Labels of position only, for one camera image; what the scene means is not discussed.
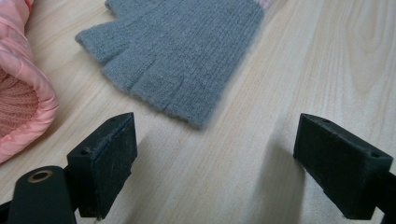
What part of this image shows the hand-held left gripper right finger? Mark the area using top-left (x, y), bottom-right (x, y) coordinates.
top-left (292, 112), bottom-right (394, 221)

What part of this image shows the gray knit glove pink cuff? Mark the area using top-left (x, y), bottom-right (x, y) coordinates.
top-left (74, 0), bottom-right (275, 129)

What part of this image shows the pink padded ski glove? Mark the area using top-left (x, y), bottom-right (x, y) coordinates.
top-left (0, 0), bottom-right (60, 164)

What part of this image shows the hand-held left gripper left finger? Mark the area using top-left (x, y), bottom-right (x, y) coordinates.
top-left (65, 111), bottom-right (138, 219)

